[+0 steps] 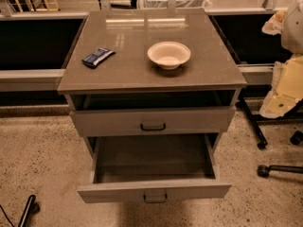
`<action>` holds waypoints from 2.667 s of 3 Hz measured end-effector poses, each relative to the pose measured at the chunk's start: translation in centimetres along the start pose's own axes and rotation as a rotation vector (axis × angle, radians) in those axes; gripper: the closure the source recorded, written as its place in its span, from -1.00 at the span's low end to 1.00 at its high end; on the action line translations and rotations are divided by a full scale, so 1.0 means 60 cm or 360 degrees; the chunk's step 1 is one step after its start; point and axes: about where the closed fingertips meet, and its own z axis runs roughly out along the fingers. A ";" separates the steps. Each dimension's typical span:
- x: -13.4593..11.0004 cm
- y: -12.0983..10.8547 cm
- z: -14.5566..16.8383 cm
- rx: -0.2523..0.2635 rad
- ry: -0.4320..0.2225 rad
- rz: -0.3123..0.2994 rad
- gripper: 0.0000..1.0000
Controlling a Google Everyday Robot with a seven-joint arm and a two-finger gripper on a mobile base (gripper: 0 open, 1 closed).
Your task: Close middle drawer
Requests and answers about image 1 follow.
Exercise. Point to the black chair base leg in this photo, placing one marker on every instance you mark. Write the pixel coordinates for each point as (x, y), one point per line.
(264, 171)

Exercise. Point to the grey drawer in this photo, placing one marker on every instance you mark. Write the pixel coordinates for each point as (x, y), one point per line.
(152, 121)
(153, 169)

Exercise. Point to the black table leg frame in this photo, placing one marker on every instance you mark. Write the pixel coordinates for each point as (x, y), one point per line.
(255, 119)

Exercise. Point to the blue snack packet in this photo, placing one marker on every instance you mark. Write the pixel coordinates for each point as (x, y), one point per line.
(97, 57)

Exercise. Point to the white wire basket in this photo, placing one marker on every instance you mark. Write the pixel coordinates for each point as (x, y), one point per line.
(180, 4)

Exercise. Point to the black caster wheel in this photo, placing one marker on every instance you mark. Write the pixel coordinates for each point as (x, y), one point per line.
(297, 138)

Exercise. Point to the grey top drawer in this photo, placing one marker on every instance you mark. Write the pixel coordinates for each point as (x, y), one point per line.
(152, 121)

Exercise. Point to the grey drawer cabinet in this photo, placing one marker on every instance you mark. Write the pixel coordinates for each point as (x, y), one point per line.
(129, 80)

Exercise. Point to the white paper bowl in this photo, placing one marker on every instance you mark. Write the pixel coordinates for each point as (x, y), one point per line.
(169, 55)

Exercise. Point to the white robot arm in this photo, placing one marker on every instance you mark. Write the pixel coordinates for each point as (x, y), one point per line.
(287, 81)

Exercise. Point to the black stand leg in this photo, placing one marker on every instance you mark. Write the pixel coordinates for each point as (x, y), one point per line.
(32, 207)

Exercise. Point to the grey rail shelf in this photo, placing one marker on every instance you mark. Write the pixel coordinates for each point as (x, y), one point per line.
(30, 80)

